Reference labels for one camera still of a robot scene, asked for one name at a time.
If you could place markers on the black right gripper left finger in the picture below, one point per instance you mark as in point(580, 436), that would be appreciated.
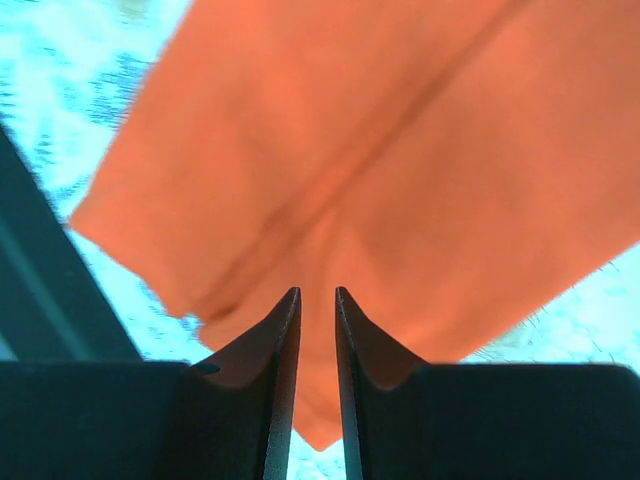
point(228, 416)

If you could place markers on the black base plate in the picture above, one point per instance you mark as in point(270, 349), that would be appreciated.
point(51, 307)

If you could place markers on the floral patterned table mat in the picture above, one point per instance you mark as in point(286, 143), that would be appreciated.
point(68, 72)

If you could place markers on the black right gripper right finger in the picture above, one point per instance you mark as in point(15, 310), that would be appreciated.
point(405, 418)

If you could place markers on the orange t shirt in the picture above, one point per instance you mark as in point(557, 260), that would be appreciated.
point(454, 164)

